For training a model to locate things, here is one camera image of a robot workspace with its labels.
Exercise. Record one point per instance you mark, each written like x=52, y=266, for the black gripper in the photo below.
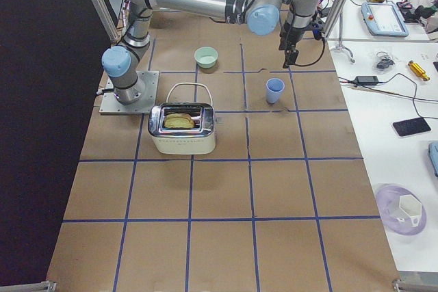
x=290, y=35

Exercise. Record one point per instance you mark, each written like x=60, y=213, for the light blue cup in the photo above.
x=274, y=90

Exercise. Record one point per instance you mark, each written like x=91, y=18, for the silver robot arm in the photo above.
x=261, y=17

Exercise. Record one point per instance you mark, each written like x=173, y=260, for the black power adapter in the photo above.
x=366, y=80

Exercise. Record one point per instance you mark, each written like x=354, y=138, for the mint green bowl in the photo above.
x=206, y=57

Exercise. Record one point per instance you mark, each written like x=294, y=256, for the blue teach pendant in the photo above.
x=383, y=19

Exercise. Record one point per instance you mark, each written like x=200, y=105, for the gold cylinder tool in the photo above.
x=418, y=70

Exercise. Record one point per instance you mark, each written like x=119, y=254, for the toast slice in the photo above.
x=179, y=121

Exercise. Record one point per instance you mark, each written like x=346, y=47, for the cream chrome toaster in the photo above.
x=197, y=141

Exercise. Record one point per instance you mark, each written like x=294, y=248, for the black smartphone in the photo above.
x=412, y=126

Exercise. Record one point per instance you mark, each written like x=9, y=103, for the purple plate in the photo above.
x=387, y=198

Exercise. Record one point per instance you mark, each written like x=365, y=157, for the white hexagonal cup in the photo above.
x=410, y=210

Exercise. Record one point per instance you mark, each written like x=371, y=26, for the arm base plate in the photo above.
x=138, y=99

